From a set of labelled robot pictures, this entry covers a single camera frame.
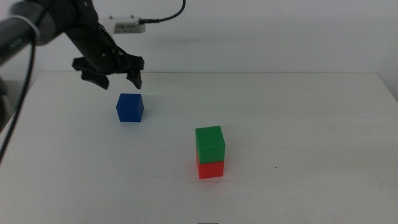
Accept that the blue cube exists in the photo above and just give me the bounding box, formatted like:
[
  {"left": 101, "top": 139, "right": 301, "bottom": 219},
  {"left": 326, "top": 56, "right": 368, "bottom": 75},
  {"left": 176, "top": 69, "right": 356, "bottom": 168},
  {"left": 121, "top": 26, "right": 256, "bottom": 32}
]
[{"left": 116, "top": 93, "right": 145, "bottom": 123}]

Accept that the green cube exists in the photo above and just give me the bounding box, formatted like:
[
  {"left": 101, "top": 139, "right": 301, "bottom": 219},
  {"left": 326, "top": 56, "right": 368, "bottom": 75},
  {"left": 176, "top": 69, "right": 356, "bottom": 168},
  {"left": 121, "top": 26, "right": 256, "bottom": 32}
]
[{"left": 195, "top": 125, "right": 226, "bottom": 165}]

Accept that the red cube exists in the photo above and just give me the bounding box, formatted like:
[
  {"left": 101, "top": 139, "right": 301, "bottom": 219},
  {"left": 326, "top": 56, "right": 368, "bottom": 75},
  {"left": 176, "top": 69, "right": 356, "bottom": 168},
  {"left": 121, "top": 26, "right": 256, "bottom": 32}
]
[{"left": 196, "top": 154, "right": 225, "bottom": 180}]

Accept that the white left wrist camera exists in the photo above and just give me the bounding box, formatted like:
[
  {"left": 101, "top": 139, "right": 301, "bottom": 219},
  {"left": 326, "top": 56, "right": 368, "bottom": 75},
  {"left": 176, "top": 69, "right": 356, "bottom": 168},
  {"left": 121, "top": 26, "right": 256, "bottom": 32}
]
[{"left": 98, "top": 15, "right": 146, "bottom": 34}]

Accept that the black cable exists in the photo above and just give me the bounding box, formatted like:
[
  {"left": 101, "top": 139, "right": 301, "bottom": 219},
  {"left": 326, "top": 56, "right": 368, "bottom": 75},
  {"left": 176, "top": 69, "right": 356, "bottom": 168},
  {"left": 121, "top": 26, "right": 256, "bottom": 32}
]
[
  {"left": 138, "top": 0, "right": 187, "bottom": 25},
  {"left": 0, "top": 18, "right": 37, "bottom": 164}
]

